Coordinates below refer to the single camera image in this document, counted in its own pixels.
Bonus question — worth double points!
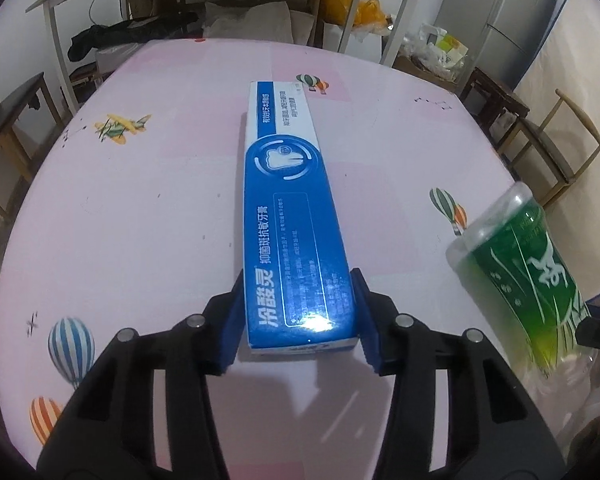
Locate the white plastic bags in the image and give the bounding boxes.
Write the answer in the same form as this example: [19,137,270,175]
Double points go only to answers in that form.
[400,22,468,81]

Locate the blue toothpaste box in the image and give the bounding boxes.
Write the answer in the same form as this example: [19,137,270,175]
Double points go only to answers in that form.
[241,80,360,356]

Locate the white pillows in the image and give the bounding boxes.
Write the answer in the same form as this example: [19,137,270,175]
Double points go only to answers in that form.
[202,1,321,48]

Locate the grey refrigerator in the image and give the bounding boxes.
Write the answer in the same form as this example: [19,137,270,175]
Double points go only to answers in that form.
[435,0,576,88]

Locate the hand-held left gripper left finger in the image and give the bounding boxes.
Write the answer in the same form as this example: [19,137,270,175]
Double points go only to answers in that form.
[37,269,246,480]

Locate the dark wooden stool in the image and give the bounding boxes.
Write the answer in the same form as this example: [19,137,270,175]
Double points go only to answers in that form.
[457,66,531,133]

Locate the yellow plastic bag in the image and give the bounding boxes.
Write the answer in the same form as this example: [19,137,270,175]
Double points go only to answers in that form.
[320,0,393,28]

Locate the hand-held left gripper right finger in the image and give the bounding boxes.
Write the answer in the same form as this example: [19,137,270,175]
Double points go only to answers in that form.
[350,267,566,480]

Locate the green and white package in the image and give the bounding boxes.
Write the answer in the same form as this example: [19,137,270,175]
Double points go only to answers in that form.
[435,34,468,68]

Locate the wooden chair dark seat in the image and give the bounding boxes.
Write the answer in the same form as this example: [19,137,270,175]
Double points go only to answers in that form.
[497,88,600,211]

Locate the clear plastic bag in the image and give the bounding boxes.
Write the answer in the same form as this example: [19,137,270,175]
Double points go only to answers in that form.
[527,345,600,461]

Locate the white side table wooden top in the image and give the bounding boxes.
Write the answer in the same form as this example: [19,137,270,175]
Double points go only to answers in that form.
[26,0,450,113]

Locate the black cloth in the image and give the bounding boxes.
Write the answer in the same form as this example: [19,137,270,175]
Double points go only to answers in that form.
[69,12,203,61]

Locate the small cardboard box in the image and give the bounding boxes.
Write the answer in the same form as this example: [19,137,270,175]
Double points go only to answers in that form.
[127,0,177,23]

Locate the white chest freezer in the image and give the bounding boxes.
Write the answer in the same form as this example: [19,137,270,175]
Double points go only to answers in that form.
[324,21,396,67]

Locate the green snack bag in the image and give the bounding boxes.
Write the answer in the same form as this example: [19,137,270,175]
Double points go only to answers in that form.
[446,181,592,378]

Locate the wooden chair black seat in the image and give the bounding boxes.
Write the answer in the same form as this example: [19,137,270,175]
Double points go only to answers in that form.
[0,51,61,221]

